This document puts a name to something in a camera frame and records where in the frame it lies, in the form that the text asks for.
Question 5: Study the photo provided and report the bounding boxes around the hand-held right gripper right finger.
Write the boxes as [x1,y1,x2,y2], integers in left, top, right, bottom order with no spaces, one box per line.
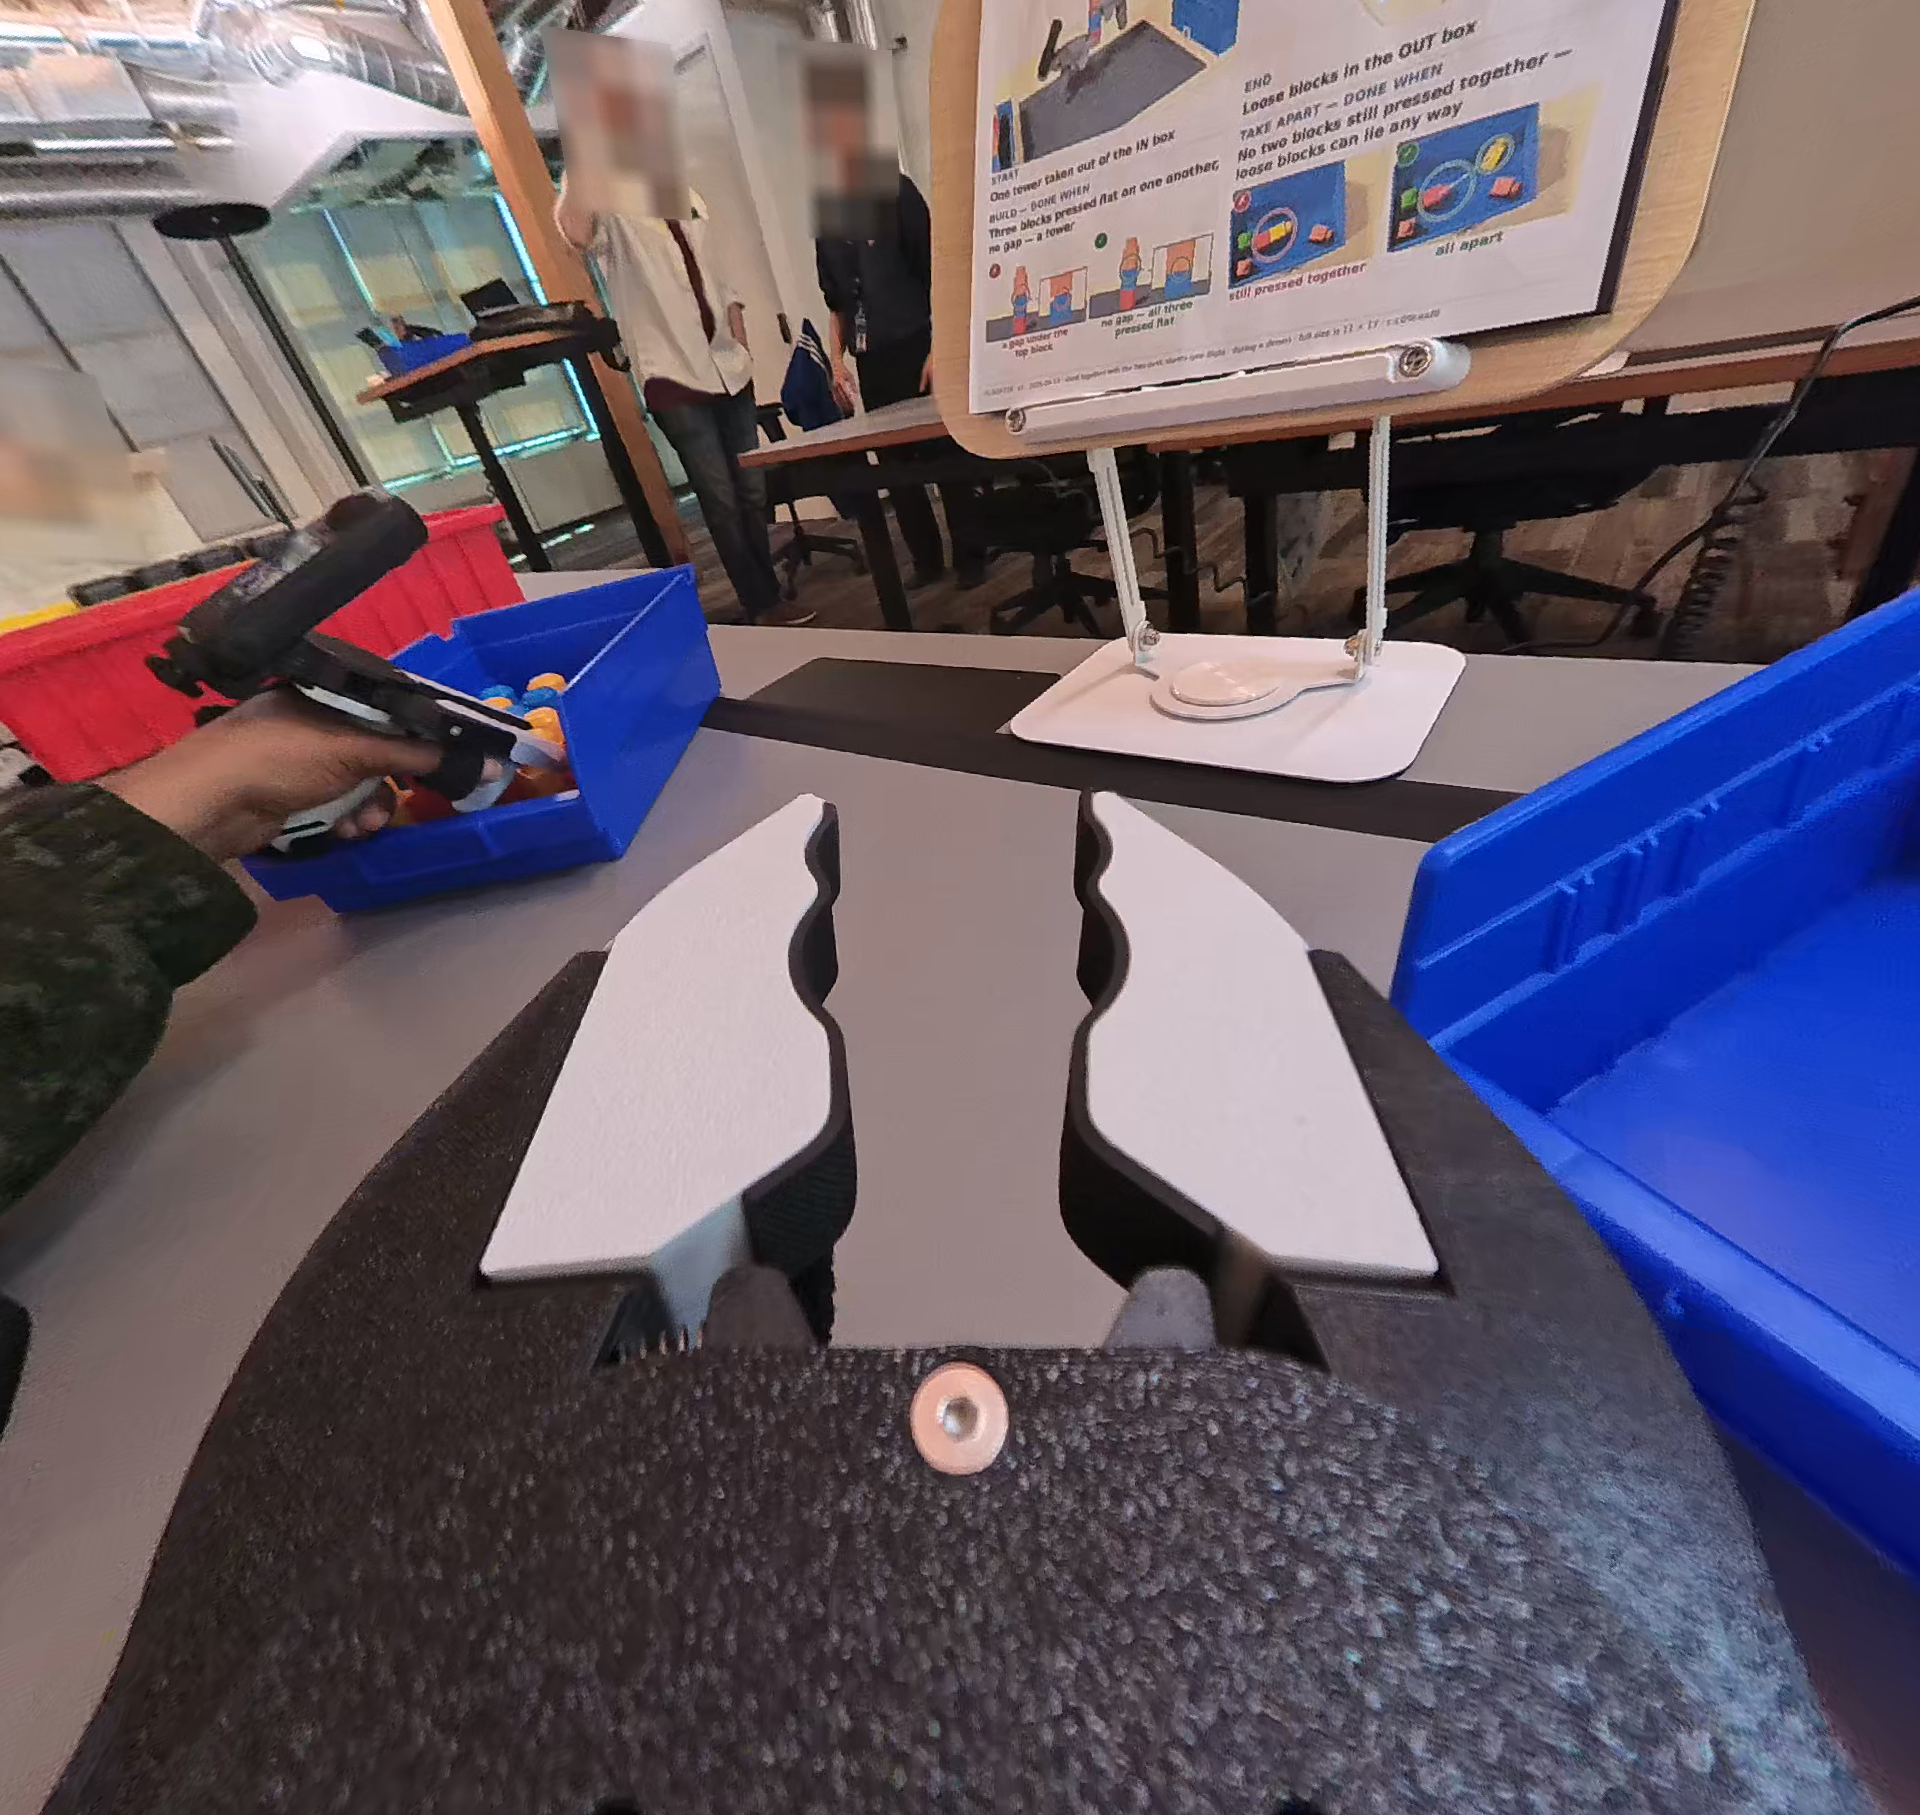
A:
[1059,790,1444,1315]

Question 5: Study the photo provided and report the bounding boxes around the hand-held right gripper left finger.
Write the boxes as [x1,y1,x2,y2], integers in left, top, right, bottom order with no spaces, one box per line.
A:
[479,795,860,1341]

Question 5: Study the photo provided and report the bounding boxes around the pile of mega blocks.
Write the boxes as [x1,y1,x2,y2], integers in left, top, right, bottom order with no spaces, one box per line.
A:
[382,670,581,812]

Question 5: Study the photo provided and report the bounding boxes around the blue plastic bin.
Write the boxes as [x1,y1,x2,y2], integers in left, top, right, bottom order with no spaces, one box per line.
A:
[241,565,726,918]
[1392,588,1920,1577]

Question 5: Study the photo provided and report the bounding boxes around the person's left forearm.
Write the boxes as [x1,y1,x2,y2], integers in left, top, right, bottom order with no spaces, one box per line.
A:
[0,783,260,1217]

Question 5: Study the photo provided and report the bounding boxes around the person's left hand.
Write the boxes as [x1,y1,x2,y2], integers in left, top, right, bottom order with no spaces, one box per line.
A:
[103,689,457,869]

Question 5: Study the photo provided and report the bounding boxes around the row of black cases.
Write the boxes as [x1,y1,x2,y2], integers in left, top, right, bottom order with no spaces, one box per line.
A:
[67,532,300,615]

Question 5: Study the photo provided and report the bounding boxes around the red plastic bin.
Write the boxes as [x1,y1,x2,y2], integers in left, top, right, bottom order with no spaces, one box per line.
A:
[0,506,519,784]

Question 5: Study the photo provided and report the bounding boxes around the wooden standing desk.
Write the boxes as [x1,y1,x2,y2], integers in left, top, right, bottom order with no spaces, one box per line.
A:
[357,298,679,575]

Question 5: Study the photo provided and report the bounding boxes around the black floor lamp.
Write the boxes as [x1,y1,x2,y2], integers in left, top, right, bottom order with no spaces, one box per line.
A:
[155,203,300,533]

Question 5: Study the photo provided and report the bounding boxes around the wooden office table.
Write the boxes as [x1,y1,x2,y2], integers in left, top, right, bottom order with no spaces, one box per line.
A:
[738,394,969,637]

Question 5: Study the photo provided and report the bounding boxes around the blue jacket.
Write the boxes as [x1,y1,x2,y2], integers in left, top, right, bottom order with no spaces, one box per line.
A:
[781,321,844,435]

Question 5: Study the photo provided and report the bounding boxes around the wooden pillar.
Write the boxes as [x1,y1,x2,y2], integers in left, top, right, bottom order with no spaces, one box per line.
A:
[386,0,695,573]

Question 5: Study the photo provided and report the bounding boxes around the black office chair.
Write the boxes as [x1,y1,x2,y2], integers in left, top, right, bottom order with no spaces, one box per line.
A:
[1402,525,1659,646]
[959,458,1165,637]

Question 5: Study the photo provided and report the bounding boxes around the printed instruction sheet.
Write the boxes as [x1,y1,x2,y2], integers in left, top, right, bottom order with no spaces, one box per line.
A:
[972,0,1708,400]

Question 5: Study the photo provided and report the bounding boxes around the black coiled cable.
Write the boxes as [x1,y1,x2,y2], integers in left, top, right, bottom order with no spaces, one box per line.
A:
[1626,323,1920,646]

